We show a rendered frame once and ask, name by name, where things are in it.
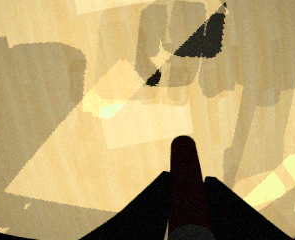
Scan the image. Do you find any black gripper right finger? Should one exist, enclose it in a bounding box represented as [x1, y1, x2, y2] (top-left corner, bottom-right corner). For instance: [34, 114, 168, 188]
[203, 176, 292, 240]

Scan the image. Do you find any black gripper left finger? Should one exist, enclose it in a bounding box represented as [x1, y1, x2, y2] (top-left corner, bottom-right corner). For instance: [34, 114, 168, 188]
[79, 171, 174, 240]

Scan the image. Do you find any red peg with white band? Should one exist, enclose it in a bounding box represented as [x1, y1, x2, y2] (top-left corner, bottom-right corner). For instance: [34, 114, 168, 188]
[167, 135, 215, 240]

